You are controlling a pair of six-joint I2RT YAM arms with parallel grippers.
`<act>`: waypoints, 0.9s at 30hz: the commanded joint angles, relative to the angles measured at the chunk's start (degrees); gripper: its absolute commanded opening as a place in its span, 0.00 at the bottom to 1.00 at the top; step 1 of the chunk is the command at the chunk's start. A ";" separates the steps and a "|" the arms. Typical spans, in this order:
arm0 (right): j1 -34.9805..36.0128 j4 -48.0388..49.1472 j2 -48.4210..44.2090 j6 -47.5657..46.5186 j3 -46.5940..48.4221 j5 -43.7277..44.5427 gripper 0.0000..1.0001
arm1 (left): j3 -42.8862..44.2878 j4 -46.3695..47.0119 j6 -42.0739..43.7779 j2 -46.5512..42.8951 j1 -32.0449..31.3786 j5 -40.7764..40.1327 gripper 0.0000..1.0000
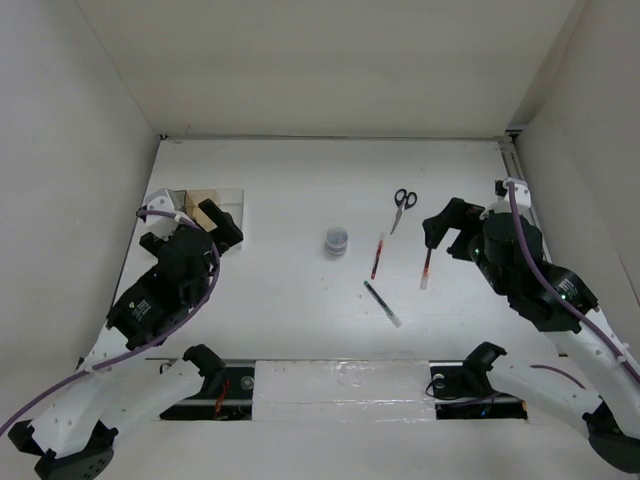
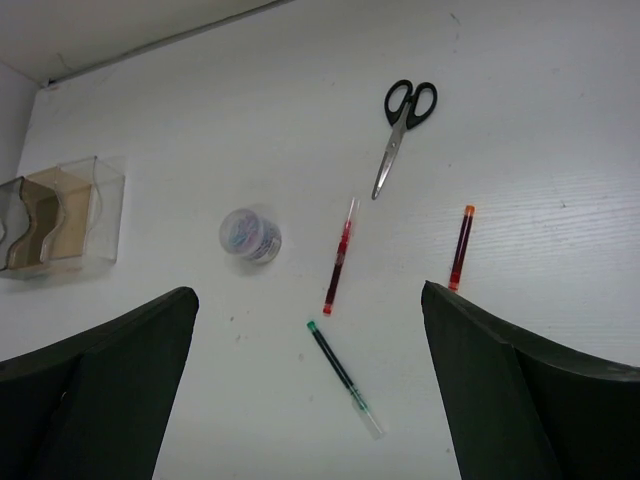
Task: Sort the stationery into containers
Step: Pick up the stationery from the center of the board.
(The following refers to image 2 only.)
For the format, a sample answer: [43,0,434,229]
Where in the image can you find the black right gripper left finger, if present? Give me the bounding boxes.
[1,287,199,479]

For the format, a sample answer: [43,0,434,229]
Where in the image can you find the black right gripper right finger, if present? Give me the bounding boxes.
[421,282,639,479]

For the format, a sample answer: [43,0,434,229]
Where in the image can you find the green pen refill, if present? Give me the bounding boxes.
[306,320,385,440]

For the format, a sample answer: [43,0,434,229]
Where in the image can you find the clear jar of paper clips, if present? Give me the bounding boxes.
[219,208,282,264]

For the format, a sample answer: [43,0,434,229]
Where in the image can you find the black handled scissors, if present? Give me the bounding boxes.
[371,79,438,200]

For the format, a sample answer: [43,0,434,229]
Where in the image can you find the amber plastic bin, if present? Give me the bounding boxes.
[8,167,92,270]

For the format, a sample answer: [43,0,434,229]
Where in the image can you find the clear plastic bin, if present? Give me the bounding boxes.
[51,156,125,269]

